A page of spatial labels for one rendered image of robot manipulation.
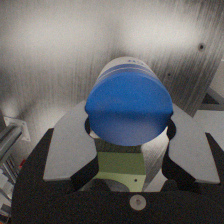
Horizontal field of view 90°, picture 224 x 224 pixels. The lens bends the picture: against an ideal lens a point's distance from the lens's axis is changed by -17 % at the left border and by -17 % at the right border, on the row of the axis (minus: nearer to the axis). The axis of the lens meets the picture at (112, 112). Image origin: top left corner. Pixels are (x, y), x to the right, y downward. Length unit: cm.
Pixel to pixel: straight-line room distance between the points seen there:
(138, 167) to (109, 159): 9
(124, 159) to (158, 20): 36
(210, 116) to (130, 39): 29
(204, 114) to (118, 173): 28
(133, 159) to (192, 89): 25
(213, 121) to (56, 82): 42
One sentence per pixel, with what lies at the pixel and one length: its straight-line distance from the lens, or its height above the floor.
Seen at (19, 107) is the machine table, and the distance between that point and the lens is 43.
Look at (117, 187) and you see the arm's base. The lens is 41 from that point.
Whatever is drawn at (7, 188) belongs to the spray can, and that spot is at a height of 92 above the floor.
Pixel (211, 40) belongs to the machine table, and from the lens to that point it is 33.
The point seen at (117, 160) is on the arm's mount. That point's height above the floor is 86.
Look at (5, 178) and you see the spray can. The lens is 74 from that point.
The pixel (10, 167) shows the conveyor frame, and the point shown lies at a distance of 70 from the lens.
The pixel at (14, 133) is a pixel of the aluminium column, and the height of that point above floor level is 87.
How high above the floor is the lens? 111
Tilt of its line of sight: 57 degrees down
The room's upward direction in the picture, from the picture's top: 173 degrees counter-clockwise
